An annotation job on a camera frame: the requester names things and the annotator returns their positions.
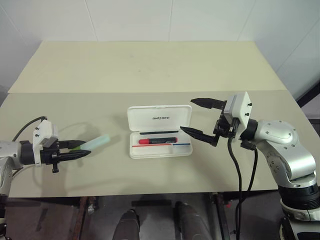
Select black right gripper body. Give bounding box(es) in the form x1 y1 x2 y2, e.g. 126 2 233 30
212 108 242 139

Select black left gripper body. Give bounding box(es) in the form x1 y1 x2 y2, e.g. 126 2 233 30
40 140 63 175

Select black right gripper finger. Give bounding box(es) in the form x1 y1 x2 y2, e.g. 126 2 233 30
179 126 221 148
190 97 228 110

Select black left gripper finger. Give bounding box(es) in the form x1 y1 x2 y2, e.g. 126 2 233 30
58 139 87 151
53 150 92 162

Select light green marker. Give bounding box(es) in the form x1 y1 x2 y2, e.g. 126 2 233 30
72 134 112 151

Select white plastic pencil case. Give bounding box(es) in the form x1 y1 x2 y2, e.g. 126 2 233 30
126 104 194 160

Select red marker with black body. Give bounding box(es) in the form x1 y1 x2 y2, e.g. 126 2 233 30
138 136 179 146

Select thin red and blue pencil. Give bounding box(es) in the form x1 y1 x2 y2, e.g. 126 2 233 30
131 142 191 149

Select thin black pen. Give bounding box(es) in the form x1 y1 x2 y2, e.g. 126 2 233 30
139 129 180 134

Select rusty metal table leg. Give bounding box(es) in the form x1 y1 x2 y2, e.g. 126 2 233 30
76 196 99 240
206 191 232 240

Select dark rounded shape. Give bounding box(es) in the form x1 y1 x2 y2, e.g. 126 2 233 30
174 200 214 240
118 209 141 240

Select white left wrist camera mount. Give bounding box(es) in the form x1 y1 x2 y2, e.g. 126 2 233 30
32 119 60 167

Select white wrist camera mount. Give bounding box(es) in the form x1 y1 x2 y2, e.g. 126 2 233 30
223 91 254 126
32 119 60 167

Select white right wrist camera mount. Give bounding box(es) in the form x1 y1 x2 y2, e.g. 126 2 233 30
223 91 254 126

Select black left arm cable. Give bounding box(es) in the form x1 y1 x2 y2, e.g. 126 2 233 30
11 115 49 141

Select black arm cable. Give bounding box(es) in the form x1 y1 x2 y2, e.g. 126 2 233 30
241 146 259 194
11 115 49 141
226 134 245 240

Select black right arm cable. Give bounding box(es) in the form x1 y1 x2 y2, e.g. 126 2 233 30
241 146 259 194
226 134 245 240

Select dark metal frame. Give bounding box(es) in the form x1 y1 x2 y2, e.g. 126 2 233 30
295 81 320 140

